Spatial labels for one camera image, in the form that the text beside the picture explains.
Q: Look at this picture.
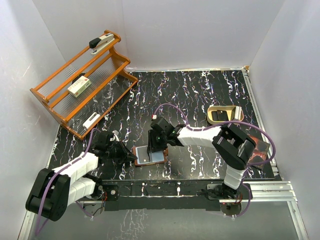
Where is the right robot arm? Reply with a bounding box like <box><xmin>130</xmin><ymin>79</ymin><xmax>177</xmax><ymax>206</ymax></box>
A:
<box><xmin>147</xmin><ymin>117</ymin><xmax>256</xmax><ymax>199</ymax></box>

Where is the orange wooden shelf rack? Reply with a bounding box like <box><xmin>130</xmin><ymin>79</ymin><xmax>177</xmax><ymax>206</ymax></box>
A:
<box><xmin>30</xmin><ymin>30</ymin><xmax>138</xmax><ymax>140</ymax></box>

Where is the beige oval tray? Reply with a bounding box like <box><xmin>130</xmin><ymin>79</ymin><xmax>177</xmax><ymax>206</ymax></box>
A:
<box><xmin>206</xmin><ymin>105</ymin><xmax>245</xmax><ymax>125</ymax></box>

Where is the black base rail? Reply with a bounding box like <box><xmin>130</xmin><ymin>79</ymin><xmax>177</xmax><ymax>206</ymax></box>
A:
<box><xmin>74</xmin><ymin>178</ymin><xmax>253</xmax><ymax>212</ymax></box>

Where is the white staples box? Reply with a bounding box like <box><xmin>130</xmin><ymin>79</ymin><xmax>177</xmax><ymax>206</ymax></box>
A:
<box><xmin>67</xmin><ymin>76</ymin><xmax>92</xmax><ymax>98</ymax></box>

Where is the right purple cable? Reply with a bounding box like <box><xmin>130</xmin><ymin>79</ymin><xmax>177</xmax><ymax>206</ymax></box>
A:
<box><xmin>151</xmin><ymin>102</ymin><xmax>277</xmax><ymax>218</ymax></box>

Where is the black card in tray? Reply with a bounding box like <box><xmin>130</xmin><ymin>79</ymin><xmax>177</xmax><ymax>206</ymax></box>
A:
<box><xmin>211</xmin><ymin>109</ymin><xmax>229</xmax><ymax>122</ymax></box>

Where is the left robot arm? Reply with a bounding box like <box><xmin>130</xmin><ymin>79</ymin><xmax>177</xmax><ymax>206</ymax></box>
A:
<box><xmin>25</xmin><ymin>131</ymin><xmax>137</xmax><ymax>222</ymax></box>

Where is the dark red picture book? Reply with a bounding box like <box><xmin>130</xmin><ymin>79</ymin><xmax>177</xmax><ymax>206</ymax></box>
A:
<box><xmin>248</xmin><ymin>135</ymin><xmax>271</xmax><ymax>170</ymax></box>

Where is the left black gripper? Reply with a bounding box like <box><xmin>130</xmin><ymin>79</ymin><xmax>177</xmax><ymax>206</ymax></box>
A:
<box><xmin>106</xmin><ymin>139</ymin><xmax>137</xmax><ymax>165</ymax></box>

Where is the purple cable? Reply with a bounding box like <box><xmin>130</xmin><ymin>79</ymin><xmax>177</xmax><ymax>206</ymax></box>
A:
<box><xmin>33</xmin><ymin>127</ymin><xmax>101</xmax><ymax>237</ymax></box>
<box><xmin>151</xmin><ymin>102</ymin><xmax>277</xmax><ymax>218</ymax></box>

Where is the dark credit card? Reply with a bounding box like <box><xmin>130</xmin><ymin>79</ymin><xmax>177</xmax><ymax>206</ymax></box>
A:
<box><xmin>136</xmin><ymin>145</ymin><xmax>151</xmax><ymax>165</ymax></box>

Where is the black and beige stapler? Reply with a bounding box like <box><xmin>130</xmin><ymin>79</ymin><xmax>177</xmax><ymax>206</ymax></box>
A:
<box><xmin>89</xmin><ymin>33</ymin><xmax>115</xmax><ymax>55</ymax></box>

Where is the small white box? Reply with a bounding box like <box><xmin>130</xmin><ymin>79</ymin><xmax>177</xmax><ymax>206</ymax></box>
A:
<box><xmin>82</xmin><ymin>112</ymin><xmax>101</xmax><ymax>130</ymax></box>

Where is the silver card in tray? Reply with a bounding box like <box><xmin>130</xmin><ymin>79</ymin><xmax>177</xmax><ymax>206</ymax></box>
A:
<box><xmin>233</xmin><ymin>106</ymin><xmax>242</xmax><ymax>121</ymax></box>

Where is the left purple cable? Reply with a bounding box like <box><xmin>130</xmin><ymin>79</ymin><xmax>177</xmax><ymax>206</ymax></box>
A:
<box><xmin>33</xmin><ymin>127</ymin><xmax>101</xmax><ymax>237</ymax></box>

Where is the brown leather card holder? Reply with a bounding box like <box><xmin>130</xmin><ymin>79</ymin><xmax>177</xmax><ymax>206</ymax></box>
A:
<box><xmin>132</xmin><ymin>147</ymin><xmax>168</xmax><ymax>167</ymax></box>

